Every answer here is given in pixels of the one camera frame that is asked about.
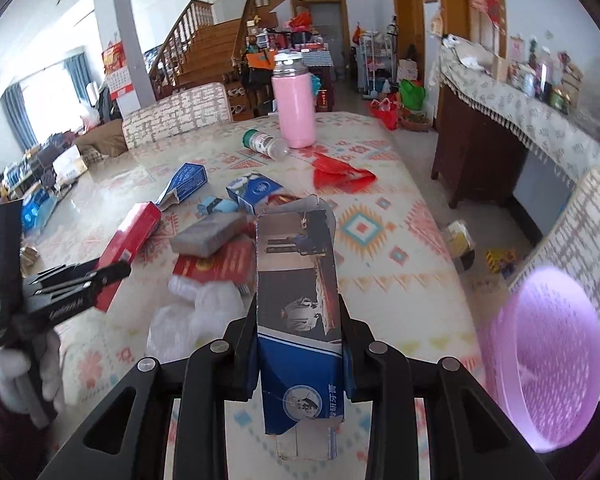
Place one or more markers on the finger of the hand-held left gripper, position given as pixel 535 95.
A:
pixel 107 274

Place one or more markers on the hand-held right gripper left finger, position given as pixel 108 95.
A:
pixel 247 355

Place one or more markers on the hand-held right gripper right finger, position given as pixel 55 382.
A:
pixel 354 360

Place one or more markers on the long blue grey toothpaste box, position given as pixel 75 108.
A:
pixel 295 310

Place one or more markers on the blue snack packet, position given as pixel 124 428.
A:
pixel 185 185

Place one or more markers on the purple plastic basket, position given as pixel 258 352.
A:
pixel 545 370

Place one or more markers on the person's left hand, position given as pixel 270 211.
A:
pixel 10 370

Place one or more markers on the long red box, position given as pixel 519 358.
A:
pixel 127 245

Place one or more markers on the clear plastic bag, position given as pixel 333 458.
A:
pixel 195 320

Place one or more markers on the flat red packet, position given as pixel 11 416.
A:
pixel 220 267

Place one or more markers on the grey wrapped packet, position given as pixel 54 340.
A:
pixel 207 237

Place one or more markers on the white cardboard box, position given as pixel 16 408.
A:
pixel 70 165

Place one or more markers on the small light blue packet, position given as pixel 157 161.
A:
pixel 215 206

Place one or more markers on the brown sofa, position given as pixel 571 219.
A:
pixel 102 140

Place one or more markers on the blue and white box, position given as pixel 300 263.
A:
pixel 255 191

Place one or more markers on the chair with patterned cover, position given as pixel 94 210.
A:
pixel 175 112

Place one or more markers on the yellow packet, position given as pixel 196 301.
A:
pixel 500 261

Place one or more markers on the blue curtain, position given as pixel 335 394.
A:
pixel 20 115
pixel 77 77

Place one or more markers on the red plastic bag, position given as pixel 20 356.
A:
pixel 340 175

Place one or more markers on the clear green-capped plastic bottle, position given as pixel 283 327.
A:
pixel 265 144

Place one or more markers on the dark wooden sideboard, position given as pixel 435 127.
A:
pixel 470 150

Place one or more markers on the shallow vegetable basket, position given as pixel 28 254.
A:
pixel 414 121

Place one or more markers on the pink thermos flask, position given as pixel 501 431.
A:
pixel 294 110

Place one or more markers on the wooden staircase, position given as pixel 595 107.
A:
pixel 205 45

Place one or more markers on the red bucket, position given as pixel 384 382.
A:
pixel 385 112

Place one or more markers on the patterned chair back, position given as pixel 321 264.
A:
pixel 575 230

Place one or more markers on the green shopping bag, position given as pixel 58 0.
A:
pixel 412 94

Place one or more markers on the table with checkered cloth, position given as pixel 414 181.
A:
pixel 310 57

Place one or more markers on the wooden sideboard with cloth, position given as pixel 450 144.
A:
pixel 505 100

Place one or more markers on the metal storage rack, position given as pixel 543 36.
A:
pixel 375 60

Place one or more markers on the grey door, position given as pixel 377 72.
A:
pixel 327 30

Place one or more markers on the white plush toy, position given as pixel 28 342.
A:
pixel 450 41

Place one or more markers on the wooden door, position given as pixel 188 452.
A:
pixel 407 20

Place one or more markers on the red wall calendar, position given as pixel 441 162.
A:
pixel 117 72

